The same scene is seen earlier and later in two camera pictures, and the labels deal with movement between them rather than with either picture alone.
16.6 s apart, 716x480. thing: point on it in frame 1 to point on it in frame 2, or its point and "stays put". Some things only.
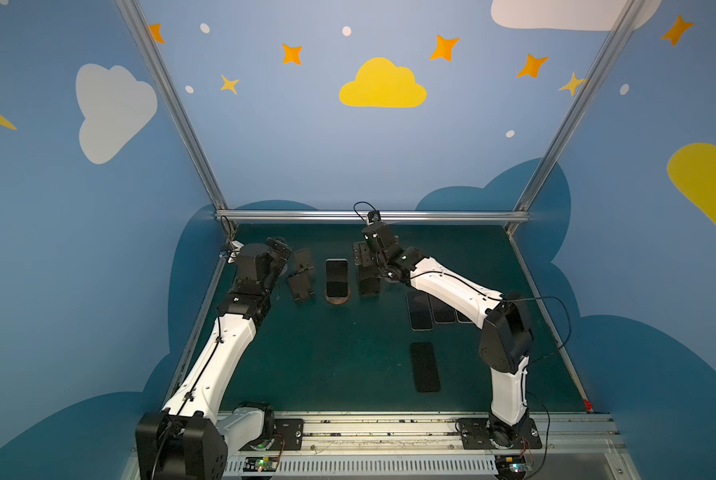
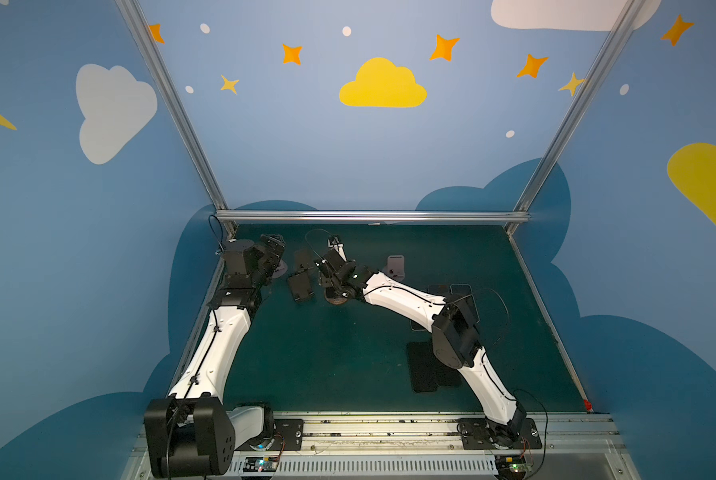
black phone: [363, 254] to [446, 376]
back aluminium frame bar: [362, 214] stays put
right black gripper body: [366, 258] to [324, 264]
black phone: [425, 367] stays put
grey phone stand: [302, 261] stays put
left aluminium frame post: [172, 99] stays put
